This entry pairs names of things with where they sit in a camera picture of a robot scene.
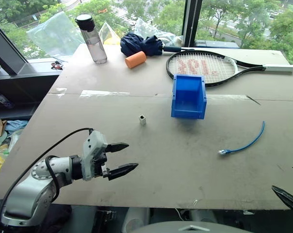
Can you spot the orange foam cylinder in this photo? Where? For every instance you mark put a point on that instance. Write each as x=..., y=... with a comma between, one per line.
x=135, y=59

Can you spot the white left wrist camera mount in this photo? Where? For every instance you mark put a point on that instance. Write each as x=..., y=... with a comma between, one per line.
x=93, y=148

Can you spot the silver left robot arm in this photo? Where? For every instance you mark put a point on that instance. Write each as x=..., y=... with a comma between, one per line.
x=27, y=194

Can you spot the grey rounded robot body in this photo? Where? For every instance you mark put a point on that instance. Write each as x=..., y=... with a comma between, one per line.
x=192, y=227

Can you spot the blue plastic storage bin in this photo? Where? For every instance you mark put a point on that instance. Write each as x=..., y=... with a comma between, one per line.
x=187, y=112

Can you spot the clear bag with yellow contents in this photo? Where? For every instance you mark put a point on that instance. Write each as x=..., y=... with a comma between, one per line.
x=108, y=32

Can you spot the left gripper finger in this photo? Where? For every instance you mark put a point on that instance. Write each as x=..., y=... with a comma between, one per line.
x=117, y=147
x=122, y=170

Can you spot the black white tennis racket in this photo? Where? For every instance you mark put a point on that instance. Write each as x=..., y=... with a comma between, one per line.
x=280, y=68

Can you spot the teal translucent plastic bag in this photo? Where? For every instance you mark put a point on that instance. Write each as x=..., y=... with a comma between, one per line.
x=54, y=34

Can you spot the navy folded umbrella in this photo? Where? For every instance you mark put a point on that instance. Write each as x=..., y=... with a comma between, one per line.
x=136, y=43

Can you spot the clear crumpled plastic bag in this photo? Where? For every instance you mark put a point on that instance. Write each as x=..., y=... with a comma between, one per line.
x=146, y=29

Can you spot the dark slanted window frame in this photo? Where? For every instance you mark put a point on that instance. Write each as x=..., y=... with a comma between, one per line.
x=5, y=53

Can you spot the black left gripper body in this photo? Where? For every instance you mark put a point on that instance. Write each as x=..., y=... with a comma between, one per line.
x=101, y=165

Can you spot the small red black item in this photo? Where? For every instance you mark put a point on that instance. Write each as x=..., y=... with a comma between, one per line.
x=56, y=65

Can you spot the clear tape strip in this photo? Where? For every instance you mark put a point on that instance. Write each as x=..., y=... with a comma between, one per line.
x=102, y=93
x=229, y=97

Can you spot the clear water bottle black lid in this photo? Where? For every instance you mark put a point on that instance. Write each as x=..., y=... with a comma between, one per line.
x=95, y=46

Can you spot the dark window frame pillar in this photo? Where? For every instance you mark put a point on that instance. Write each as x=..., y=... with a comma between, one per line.
x=191, y=21

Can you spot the light blue cloth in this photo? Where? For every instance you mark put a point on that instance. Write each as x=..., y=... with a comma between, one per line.
x=16, y=125

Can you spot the white rounded shape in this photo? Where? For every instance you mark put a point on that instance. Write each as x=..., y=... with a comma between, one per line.
x=135, y=219

